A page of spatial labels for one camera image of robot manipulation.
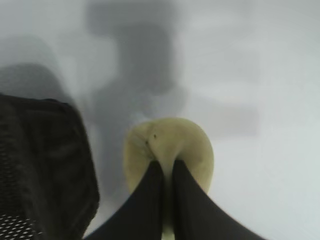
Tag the dark brown wicker basket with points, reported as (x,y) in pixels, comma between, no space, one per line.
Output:
(37,162)

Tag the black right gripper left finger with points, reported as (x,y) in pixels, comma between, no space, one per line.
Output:
(142,212)

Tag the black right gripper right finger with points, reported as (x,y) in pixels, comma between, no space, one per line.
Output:
(197,215)

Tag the pale yellow egg yolk pastry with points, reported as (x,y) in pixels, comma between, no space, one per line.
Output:
(180,135)

